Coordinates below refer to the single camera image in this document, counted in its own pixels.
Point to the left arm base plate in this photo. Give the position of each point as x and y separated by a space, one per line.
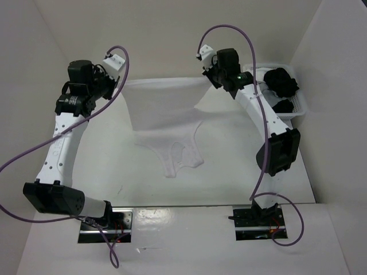
118 230

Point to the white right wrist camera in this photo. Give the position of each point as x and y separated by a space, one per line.
205 55

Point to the white tank top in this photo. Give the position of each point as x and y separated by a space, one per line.
165 119

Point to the white plastic laundry basket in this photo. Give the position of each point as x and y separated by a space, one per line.
300 106

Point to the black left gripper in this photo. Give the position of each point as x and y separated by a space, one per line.
100 72

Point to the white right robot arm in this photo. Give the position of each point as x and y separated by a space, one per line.
280 143

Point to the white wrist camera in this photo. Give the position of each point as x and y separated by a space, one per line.
205 55
113 64

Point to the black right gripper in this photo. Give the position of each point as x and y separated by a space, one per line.
208 74

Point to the white garment in basket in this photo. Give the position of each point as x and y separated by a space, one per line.
259 73

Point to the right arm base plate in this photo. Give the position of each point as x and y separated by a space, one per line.
253 224

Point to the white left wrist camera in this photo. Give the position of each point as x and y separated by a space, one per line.
113 64

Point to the black garment in basket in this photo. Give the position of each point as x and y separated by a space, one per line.
283 86

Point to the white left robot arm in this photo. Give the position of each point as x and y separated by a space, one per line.
52 190

